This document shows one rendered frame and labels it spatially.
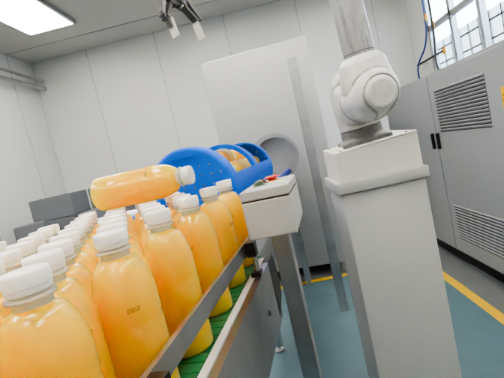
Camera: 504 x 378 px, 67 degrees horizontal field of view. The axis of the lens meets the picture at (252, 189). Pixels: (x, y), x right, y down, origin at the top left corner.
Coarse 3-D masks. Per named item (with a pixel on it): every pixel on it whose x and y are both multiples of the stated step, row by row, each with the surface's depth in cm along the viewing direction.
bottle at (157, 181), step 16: (112, 176) 81; (128, 176) 80; (144, 176) 78; (160, 176) 78; (176, 176) 79; (96, 192) 81; (112, 192) 80; (128, 192) 79; (144, 192) 79; (160, 192) 79; (112, 208) 83
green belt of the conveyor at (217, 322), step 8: (248, 272) 90; (232, 288) 82; (240, 288) 81; (232, 296) 77; (232, 304) 73; (216, 320) 67; (224, 320) 67; (216, 328) 64; (216, 336) 61; (208, 352) 57; (184, 360) 56; (192, 360) 56; (200, 360) 55; (184, 368) 54; (192, 368) 53; (200, 368) 53; (184, 376) 52; (192, 376) 51
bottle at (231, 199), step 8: (224, 192) 95; (232, 192) 95; (224, 200) 93; (232, 200) 94; (240, 200) 95; (232, 208) 93; (240, 208) 94; (232, 216) 93; (240, 216) 94; (240, 224) 94; (240, 232) 94; (240, 240) 94; (248, 264) 95
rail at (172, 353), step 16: (256, 240) 99; (240, 256) 80; (224, 272) 68; (208, 288) 61; (224, 288) 67; (208, 304) 58; (192, 320) 51; (176, 336) 46; (192, 336) 50; (160, 352) 43; (176, 352) 45; (160, 368) 41
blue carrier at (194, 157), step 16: (224, 144) 157; (240, 144) 195; (160, 160) 118; (176, 160) 117; (192, 160) 116; (208, 160) 115; (224, 160) 117; (208, 176) 116; (224, 176) 115; (240, 176) 124; (256, 176) 151; (192, 192) 117; (240, 192) 121
